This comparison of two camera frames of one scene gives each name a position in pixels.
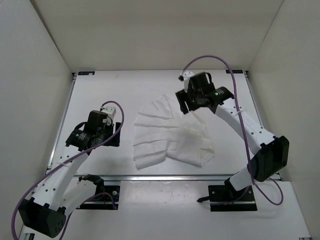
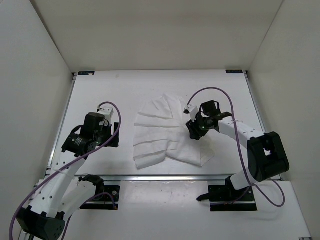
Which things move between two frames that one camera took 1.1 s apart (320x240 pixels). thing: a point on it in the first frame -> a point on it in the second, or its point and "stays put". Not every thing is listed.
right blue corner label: (234, 71) stays put
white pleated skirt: (162, 128) stays put
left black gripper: (116, 140) stays put
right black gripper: (183, 97) -> (195, 133)
